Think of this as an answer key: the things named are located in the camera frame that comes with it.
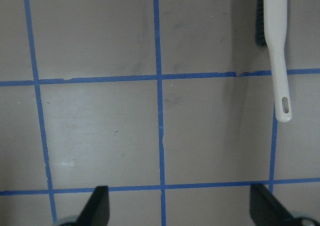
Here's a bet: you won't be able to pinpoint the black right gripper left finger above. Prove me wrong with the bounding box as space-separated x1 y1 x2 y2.
75 186 110 226

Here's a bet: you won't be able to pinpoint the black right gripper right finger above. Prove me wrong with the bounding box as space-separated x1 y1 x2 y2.
249 184 300 226

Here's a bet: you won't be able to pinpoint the beige hand brush black bristles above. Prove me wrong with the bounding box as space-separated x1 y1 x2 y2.
255 0 292 123

